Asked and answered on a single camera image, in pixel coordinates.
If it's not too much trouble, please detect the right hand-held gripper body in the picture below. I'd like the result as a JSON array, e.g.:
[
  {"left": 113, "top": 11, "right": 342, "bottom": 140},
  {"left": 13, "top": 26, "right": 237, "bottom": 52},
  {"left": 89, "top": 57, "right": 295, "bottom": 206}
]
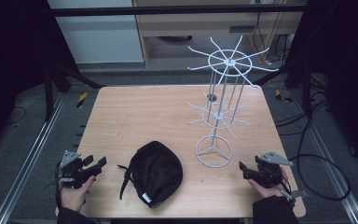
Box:
[{"left": 247, "top": 151, "right": 310, "bottom": 200}]

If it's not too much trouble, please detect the thin black floor cable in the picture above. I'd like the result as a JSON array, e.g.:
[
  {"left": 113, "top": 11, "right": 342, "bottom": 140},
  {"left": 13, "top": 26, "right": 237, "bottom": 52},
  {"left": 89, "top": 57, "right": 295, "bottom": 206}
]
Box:
[{"left": 5, "top": 106, "right": 28, "bottom": 127}]

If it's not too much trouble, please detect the long black looped cable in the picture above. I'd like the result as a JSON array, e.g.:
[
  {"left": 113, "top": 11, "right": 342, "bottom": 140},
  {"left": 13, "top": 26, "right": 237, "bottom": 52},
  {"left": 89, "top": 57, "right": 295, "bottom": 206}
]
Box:
[{"left": 274, "top": 108, "right": 352, "bottom": 202}]

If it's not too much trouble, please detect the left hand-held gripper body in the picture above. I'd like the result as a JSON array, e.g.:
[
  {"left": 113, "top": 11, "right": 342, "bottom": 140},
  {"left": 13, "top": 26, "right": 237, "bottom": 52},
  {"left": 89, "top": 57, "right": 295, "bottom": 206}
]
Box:
[{"left": 45, "top": 150, "right": 103, "bottom": 189}]

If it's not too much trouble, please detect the black horizontal frame bar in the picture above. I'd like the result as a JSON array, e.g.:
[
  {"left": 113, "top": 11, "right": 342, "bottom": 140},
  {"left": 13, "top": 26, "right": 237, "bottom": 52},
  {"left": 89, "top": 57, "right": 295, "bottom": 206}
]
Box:
[{"left": 48, "top": 4, "right": 309, "bottom": 18}]

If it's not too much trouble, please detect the yellow black tape marker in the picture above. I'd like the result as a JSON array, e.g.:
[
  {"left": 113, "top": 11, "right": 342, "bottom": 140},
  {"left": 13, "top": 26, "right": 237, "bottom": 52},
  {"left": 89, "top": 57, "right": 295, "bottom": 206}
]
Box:
[
  {"left": 76, "top": 91, "right": 89, "bottom": 109},
  {"left": 274, "top": 89, "right": 293, "bottom": 104}
]

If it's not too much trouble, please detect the black cap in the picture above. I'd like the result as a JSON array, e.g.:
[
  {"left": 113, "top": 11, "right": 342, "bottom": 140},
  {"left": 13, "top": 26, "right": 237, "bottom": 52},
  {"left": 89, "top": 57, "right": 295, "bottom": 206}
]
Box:
[{"left": 117, "top": 140, "right": 184, "bottom": 209}]

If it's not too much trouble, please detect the person's right hand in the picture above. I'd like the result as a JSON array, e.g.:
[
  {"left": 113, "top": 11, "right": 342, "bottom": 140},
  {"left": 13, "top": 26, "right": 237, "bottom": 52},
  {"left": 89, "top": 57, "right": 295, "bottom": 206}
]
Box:
[{"left": 247, "top": 167, "right": 289, "bottom": 200}]

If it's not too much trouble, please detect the aluminium floor rail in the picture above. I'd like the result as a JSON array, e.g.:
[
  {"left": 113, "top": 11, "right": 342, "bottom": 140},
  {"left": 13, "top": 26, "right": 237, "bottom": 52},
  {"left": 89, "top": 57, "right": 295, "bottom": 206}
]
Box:
[
  {"left": 0, "top": 92, "right": 67, "bottom": 224},
  {"left": 287, "top": 90, "right": 358, "bottom": 224}
]

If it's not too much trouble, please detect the white wire display rack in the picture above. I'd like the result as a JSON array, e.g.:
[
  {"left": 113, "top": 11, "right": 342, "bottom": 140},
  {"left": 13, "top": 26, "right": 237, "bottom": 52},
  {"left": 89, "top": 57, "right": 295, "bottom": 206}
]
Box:
[{"left": 186, "top": 35, "right": 280, "bottom": 169}]

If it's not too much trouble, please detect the light wooden desk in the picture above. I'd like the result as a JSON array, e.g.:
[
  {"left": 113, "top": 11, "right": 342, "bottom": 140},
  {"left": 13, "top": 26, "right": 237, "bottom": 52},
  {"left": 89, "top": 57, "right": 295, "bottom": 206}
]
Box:
[{"left": 131, "top": 0, "right": 309, "bottom": 67}]

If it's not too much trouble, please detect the white cabinet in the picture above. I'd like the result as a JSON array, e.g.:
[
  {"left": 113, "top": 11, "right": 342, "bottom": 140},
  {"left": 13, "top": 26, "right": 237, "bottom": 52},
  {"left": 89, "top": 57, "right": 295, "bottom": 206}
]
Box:
[{"left": 47, "top": 0, "right": 145, "bottom": 65}]

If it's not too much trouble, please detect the person's left hand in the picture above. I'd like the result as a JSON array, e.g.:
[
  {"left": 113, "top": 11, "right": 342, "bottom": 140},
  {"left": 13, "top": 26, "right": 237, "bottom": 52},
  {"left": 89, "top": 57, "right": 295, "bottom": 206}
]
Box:
[{"left": 58, "top": 175, "right": 97, "bottom": 213}]

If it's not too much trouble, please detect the black metal stand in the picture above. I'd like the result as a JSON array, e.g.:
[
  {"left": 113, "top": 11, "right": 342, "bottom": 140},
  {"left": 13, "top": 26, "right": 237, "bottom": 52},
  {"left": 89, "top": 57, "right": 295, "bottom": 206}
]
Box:
[
  {"left": 253, "top": 55, "right": 315, "bottom": 119},
  {"left": 42, "top": 61, "right": 106, "bottom": 123}
]

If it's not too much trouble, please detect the bundle of black hanging cables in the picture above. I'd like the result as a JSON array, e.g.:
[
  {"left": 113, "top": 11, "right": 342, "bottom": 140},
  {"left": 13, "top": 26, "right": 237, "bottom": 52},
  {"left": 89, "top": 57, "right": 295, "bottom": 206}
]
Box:
[{"left": 252, "top": 0, "right": 290, "bottom": 65}]

